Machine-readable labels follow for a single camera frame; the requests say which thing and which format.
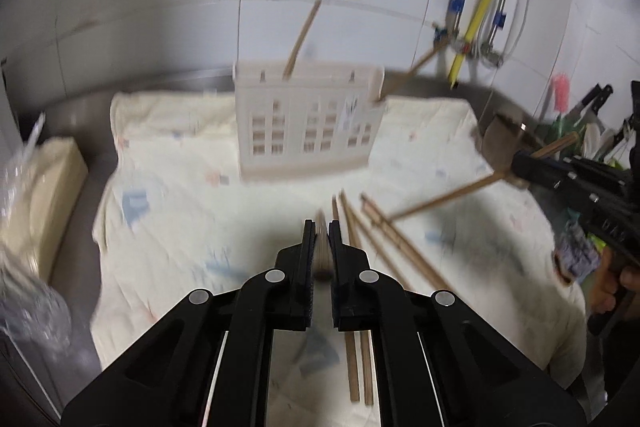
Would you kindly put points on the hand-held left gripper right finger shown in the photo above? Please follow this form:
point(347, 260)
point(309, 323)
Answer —
point(339, 257)

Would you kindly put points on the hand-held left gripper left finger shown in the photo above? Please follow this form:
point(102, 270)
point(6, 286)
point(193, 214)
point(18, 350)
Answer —
point(304, 257)

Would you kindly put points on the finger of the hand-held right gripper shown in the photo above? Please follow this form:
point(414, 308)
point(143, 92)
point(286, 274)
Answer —
point(605, 177)
point(550, 182)

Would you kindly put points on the wooden chopstick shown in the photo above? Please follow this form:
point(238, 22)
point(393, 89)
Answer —
point(395, 238)
point(302, 38)
point(415, 69)
point(555, 145)
point(322, 252)
point(380, 253)
point(440, 199)
point(416, 253)

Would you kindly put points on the beige plastic utensil holder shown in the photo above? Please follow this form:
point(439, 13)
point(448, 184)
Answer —
point(300, 157)

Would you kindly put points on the person's right hand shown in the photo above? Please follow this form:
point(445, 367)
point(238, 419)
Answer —
point(605, 287)

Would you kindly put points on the patterned grey cloth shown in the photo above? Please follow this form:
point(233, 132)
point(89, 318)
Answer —
point(575, 252)

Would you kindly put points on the pink brush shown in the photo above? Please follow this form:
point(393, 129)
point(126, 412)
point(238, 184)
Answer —
point(560, 92)

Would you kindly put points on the cream quilted printed mat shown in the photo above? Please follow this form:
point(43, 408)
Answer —
point(190, 207)

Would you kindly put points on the metal water valve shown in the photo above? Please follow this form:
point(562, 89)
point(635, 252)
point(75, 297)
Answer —
point(492, 58)

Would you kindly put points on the clear plastic tube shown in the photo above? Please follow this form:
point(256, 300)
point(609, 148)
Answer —
point(529, 7)

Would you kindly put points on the clear plastic bag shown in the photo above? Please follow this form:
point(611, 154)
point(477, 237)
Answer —
point(25, 307)

